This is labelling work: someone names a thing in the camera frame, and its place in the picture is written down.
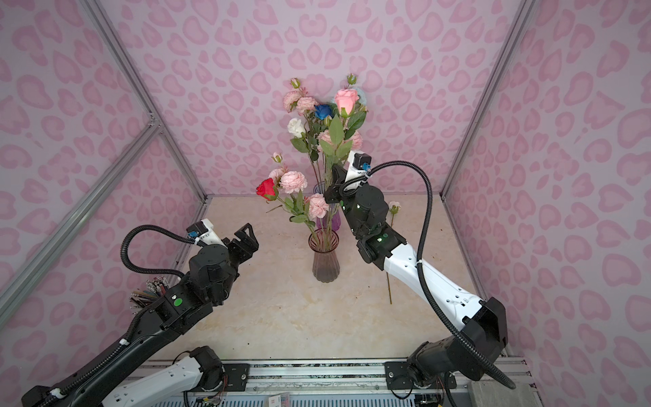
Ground white rose stem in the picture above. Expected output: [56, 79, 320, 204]
[287, 118, 320, 182]

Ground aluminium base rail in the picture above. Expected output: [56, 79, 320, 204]
[102, 356, 503, 406]

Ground pink peony stem two blooms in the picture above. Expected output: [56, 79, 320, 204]
[308, 193, 334, 252]

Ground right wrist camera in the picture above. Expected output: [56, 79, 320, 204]
[345, 150, 371, 190]

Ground white rosebud stem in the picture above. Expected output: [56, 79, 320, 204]
[386, 201, 402, 305]

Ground pink peony stem with leaves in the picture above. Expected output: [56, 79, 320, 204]
[263, 153, 314, 235]

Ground large pink peony stem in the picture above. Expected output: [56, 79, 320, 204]
[282, 78, 323, 181]

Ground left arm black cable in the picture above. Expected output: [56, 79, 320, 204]
[119, 224, 197, 278]

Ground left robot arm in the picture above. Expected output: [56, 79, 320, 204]
[21, 220, 259, 406]

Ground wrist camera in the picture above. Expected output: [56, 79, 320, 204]
[345, 150, 371, 190]
[186, 219, 225, 247]

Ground dark red glass vase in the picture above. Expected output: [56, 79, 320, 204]
[308, 229, 340, 283]

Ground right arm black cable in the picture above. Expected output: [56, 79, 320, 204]
[340, 160, 517, 390]

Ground red pen holder cup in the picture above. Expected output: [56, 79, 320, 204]
[129, 277, 171, 312]

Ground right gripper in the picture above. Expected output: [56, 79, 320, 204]
[325, 163, 371, 238]

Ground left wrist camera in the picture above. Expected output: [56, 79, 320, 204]
[186, 219, 225, 247]

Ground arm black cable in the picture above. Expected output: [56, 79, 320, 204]
[340, 160, 517, 390]
[119, 224, 197, 278]

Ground pink peony stem with bud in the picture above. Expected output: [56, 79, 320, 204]
[318, 130, 363, 151]

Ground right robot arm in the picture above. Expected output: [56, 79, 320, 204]
[325, 160, 516, 389]

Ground light blue rose stem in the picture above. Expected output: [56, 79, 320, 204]
[347, 73, 368, 107]

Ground purple gradient glass vase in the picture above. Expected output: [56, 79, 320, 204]
[313, 181, 342, 232]

